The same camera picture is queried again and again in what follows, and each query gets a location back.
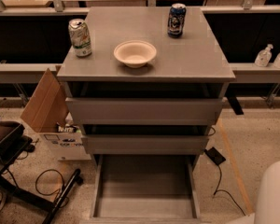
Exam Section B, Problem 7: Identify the grey drawer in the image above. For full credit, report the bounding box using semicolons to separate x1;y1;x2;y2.
82;124;210;155
80;155;210;224
65;81;227;126

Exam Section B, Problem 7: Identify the grey bottom drawer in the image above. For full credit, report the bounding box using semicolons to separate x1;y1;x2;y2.
80;155;210;224

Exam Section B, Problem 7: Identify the green white soda can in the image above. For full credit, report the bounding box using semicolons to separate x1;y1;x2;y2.
68;19;91;57

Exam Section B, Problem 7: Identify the grey middle drawer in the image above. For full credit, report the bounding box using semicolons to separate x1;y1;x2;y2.
82;124;210;155

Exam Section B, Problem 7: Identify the left sanitizer pump bottle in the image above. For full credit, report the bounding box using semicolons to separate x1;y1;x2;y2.
255;44;273;67

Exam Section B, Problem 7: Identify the grey top drawer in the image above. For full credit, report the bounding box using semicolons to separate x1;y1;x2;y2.
65;81;227;126

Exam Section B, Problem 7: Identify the black rolling stand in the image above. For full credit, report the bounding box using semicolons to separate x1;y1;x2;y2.
0;108;84;224

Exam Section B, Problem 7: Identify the black adapter cable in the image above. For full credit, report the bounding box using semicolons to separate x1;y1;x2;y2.
212;163;247;217

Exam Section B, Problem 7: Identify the open cardboard box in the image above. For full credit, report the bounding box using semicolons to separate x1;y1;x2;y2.
21;69;91;161

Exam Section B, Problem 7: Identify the black power adapter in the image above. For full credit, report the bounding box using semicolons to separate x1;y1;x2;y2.
204;147;226;165

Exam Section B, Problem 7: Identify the grey drawer cabinet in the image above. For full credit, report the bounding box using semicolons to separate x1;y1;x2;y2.
58;7;234;162

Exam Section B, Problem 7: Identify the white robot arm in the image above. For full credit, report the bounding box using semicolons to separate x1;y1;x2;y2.
226;161;280;224

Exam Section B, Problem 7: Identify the blue soda can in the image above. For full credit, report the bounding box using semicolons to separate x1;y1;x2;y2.
167;3;187;38

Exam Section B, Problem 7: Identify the beige paper bowl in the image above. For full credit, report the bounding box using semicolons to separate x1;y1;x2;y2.
114;40;157;68

